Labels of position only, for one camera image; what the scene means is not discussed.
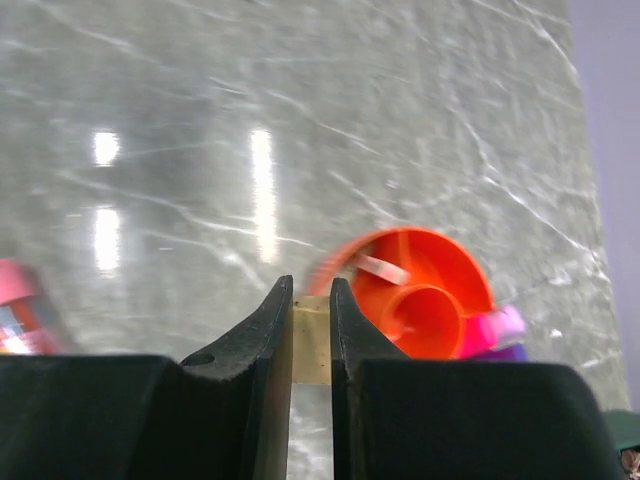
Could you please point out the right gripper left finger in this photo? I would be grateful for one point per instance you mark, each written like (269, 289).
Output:
(221, 413)

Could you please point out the clear pencil case pink cap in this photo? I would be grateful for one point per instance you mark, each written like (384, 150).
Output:
(29, 323)

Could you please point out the orange round organizer container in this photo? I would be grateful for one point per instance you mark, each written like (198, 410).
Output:
(425, 317)

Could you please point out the purple cap black highlighter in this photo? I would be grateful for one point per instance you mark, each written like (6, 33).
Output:
(513, 353)

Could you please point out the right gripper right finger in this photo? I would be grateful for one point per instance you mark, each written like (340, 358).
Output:
(399, 418)

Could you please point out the small tan eraser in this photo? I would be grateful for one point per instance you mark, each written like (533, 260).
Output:
(311, 341)

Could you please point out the green compartment tray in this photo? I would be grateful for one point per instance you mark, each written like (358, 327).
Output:
(625, 428)

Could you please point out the lilac highlighter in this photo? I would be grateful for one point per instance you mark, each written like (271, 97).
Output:
(508, 324)

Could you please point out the pink cap black highlighter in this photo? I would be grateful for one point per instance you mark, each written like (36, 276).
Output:
(479, 335)

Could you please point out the white eraser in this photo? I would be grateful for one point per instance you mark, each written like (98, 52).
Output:
(382, 269)

